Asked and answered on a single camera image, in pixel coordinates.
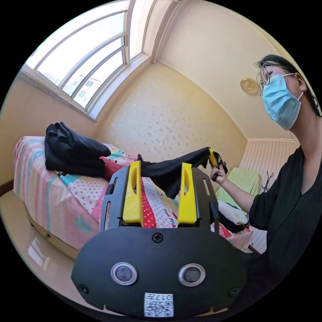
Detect person's right hand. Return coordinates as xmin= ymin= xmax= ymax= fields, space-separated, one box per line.
xmin=210 ymin=167 xmax=227 ymax=187

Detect person's body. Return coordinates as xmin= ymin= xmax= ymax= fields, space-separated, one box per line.
xmin=241 ymin=54 xmax=322 ymax=306

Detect pile of white and black clothes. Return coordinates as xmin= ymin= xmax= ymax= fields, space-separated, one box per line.
xmin=217 ymin=200 xmax=250 ymax=233

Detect window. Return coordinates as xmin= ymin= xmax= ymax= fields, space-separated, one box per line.
xmin=19 ymin=0 xmax=157 ymax=123

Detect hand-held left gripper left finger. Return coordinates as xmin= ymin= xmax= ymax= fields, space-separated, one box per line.
xmin=122 ymin=161 xmax=142 ymax=224

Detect person's right forearm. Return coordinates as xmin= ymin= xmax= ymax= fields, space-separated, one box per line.
xmin=221 ymin=179 xmax=255 ymax=215

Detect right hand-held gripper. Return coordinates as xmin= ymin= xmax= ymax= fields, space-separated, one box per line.
xmin=208 ymin=148 xmax=228 ymax=182

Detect black coat stand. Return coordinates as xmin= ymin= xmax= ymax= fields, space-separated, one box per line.
xmin=261 ymin=170 xmax=275 ymax=194

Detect round golden ceiling lamp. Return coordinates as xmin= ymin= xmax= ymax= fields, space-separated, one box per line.
xmin=239 ymin=77 xmax=259 ymax=95

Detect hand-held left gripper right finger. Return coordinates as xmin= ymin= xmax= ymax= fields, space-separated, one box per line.
xmin=177 ymin=162 xmax=198 ymax=227

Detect black long sleeve shirt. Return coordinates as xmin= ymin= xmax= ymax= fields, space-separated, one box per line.
xmin=137 ymin=147 xmax=211 ymax=199

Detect green cloth cover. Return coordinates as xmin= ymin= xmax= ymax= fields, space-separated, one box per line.
xmin=216 ymin=167 xmax=263 ymax=202

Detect bed with printed sheet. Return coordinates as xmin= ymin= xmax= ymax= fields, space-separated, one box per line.
xmin=12 ymin=136 xmax=255 ymax=260

